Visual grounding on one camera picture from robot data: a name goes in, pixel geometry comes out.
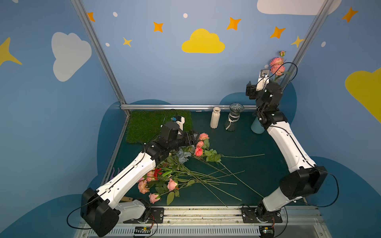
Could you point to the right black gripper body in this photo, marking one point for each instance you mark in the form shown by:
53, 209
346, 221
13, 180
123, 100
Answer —
251, 90

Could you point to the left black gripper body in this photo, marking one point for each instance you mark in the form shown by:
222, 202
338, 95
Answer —
190, 138

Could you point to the pink rose spray stem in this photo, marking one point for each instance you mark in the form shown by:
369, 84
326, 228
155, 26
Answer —
277, 66

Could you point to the coral pink rose stem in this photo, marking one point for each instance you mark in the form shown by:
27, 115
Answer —
203, 150

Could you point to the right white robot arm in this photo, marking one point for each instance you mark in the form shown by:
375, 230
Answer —
305, 177

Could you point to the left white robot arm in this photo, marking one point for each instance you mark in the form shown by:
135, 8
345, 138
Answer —
100, 208

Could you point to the blue grey fabric flowers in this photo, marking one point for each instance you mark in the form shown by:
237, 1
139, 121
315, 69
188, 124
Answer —
183, 155

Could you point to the teal cylinder vase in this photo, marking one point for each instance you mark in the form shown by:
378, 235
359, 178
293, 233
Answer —
257, 127

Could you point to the clear glass vase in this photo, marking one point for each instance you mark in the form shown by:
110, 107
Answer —
234, 115

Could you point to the white ribbed ceramic vase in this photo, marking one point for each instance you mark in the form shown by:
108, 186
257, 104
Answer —
215, 116

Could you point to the pink flower bouquet pile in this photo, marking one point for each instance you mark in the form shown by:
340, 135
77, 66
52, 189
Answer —
177, 177

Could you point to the green artificial grass mat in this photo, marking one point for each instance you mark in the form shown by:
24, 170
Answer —
143, 126

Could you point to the red flower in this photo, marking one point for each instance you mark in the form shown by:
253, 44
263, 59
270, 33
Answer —
157, 173

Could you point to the purple toy garden rake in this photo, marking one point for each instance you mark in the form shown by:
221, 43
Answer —
114, 173

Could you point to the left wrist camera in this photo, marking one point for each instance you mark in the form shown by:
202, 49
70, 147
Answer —
180, 121

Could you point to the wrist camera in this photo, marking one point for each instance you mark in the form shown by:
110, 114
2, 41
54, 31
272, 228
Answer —
263, 79
180, 121

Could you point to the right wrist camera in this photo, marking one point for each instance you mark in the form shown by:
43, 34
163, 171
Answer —
263, 79

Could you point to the horizontal aluminium frame bar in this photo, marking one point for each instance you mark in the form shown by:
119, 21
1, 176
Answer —
146, 107

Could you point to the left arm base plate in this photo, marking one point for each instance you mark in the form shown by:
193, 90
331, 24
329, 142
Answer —
148, 214

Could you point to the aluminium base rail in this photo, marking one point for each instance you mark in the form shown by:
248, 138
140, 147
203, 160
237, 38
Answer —
223, 222

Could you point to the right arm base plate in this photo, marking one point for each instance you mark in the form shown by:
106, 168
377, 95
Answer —
260, 215

